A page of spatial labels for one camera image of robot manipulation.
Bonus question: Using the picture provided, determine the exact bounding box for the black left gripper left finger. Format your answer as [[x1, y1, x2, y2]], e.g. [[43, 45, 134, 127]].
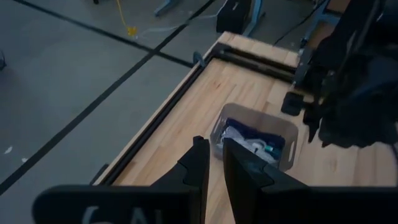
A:
[[150, 136, 211, 189]]

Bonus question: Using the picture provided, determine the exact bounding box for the clear grey plastic bin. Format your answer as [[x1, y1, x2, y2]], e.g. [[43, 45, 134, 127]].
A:
[[210, 102, 300, 172]]

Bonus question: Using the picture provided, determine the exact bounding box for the black angled box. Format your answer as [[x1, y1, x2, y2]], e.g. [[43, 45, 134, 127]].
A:
[[216, 0, 253, 35]]

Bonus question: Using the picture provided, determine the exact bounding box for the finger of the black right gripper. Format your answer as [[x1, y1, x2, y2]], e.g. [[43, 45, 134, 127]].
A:
[[311, 105, 323, 143], [303, 104, 313, 143]]

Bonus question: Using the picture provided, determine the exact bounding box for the yellow hanging cable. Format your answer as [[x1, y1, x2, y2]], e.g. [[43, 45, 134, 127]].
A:
[[115, 0, 139, 37]]

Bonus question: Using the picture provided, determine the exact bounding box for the black frame clamp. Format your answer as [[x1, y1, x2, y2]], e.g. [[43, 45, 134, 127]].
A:
[[89, 163, 110, 187], [192, 51, 206, 68]]

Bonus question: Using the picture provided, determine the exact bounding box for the pale blue-grey cable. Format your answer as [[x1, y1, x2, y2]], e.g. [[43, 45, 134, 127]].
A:
[[253, 141, 276, 156]]

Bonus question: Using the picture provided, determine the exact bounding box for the short purple braided cable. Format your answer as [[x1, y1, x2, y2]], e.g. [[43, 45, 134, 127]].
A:
[[224, 117, 286, 152]]

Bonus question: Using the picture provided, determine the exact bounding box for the grey metal desk leg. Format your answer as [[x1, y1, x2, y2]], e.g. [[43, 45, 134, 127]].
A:
[[154, 0, 182, 17]]

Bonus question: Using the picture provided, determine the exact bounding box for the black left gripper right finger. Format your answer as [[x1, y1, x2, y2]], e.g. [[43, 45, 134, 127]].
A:
[[222, 138, 308, 224]]

